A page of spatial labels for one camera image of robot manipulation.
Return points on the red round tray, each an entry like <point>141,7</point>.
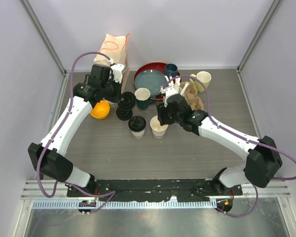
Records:
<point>159,66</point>

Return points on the black cup lid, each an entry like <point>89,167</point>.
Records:
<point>137,123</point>

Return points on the orange plastic bowl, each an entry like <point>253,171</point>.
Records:
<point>101,110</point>

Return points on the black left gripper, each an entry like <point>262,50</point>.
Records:
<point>119,90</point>

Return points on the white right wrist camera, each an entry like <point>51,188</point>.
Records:
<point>167,92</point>

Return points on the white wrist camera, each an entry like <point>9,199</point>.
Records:
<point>117,71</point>
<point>167,92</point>

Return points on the brown paper takeout bag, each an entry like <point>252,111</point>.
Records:
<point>116,49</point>

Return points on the blue ceramic plate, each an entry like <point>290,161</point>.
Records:
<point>151,80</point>

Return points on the white paper cup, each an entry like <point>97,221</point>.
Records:
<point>158,130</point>
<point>138,134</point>

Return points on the dark green ceramic mug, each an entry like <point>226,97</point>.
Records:
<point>143,98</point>

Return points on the stack of white paper cups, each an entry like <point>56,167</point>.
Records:
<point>112,104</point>

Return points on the brown cardboard cup carrier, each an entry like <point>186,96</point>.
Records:
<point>191,96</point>

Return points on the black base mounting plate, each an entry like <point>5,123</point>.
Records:
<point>154,190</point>

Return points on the light green ceramic mug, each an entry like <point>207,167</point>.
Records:
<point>202,76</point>

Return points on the dark blue ceramic cup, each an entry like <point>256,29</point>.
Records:
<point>170,70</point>

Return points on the aluminium frame rail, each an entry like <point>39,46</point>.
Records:
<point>31,191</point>

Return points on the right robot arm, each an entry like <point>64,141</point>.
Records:
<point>262,161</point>

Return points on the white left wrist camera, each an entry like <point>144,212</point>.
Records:
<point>117,71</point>

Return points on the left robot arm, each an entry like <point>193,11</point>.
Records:
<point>48,157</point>

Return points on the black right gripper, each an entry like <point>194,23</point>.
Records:
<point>162,114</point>

